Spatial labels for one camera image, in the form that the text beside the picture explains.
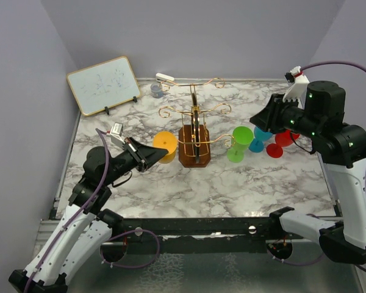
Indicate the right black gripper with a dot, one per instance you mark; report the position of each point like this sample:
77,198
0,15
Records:
268,119

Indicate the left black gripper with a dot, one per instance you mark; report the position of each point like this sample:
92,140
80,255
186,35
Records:
145,156

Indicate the yellow wine glass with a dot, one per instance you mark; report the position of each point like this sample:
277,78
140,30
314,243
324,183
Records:
168,141

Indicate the blue wine glass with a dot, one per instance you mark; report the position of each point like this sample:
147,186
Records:
260,136

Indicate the green wine glass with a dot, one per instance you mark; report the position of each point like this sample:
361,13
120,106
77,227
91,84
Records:
242,138

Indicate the red wine glass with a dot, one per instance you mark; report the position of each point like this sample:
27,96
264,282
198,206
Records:
282,140

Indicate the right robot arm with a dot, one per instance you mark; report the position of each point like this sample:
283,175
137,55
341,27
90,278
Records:
343,151

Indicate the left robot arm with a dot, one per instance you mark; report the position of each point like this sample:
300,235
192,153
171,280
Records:
85,224

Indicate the white eraser block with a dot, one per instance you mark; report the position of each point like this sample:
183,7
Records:
164,77

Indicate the small whiteboard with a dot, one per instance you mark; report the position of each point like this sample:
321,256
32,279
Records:
104,86

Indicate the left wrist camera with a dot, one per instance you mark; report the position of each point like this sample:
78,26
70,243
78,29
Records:
115,134

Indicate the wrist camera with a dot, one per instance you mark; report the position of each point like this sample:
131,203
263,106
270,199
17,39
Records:
298,83
115,134

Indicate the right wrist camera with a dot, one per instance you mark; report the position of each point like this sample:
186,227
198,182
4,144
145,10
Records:
298,83

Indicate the gold wire wine glass rack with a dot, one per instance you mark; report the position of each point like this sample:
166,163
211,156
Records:
194,138

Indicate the black front mounting rail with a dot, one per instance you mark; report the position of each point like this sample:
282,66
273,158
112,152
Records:
145,236

